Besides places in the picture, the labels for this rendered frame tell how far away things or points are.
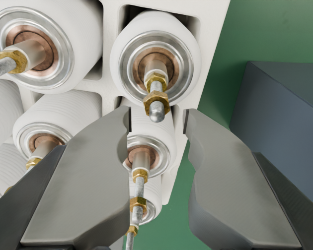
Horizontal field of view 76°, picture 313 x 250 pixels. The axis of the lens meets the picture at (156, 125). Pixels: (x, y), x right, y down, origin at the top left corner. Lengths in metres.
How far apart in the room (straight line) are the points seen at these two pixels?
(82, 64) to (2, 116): 0.15
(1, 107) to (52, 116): 0.09
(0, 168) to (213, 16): 0.37
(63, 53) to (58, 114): 0.08
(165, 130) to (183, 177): 0.43
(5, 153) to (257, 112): 0.46
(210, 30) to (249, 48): 0.23
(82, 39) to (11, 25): 0.06
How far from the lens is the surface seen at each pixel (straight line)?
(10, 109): 0.35
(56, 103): 0.29
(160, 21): 0.21
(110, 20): 0.28
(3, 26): 0.24
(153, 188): 0.34
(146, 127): 0.25
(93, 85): 0.30
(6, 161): 0.41
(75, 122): 0.27
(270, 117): 0.41
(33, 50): 0.21
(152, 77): 0.17
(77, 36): 0.22
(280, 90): 0.39
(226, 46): 0.49
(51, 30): 0.22
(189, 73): 0.21
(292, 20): 0.53
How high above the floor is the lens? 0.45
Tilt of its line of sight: 57 degrees down
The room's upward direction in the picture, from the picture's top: 179 degrees clockwise
